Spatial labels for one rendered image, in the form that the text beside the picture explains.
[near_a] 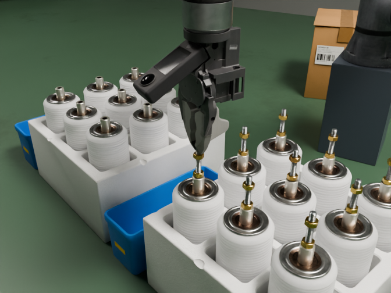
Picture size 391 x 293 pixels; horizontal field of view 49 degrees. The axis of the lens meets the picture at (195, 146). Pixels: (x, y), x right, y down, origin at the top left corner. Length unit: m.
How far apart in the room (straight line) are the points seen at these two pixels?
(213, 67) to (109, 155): 0.40
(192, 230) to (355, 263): 0.28
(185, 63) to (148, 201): 0.47
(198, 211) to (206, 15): 0.34
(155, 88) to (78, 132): 0.48
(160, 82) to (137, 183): 0.44
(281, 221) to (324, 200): 0.12
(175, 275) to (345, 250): 0.31
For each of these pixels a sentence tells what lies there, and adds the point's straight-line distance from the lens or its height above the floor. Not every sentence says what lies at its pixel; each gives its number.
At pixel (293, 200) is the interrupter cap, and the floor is 0.25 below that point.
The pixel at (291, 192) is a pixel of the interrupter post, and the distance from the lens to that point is 0.79.
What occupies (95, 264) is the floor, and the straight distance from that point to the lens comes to 1.02.
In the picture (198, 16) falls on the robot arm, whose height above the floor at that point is 0.57.
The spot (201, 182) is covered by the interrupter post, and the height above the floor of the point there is 0.27.
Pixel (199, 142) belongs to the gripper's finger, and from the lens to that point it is 0.71.
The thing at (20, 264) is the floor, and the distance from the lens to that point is 1.07.
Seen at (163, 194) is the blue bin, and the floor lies 0.09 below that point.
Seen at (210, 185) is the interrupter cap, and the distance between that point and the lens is 0.80.
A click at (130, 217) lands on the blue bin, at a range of 1.01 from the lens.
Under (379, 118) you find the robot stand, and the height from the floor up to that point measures 0.16.
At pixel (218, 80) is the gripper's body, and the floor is 0.47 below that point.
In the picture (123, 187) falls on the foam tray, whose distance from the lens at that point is 1.01.
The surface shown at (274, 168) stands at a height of 0.22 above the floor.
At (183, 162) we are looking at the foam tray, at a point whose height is 0.13.
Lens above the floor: 0.71
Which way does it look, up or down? 30 degrees down
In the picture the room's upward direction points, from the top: straight up
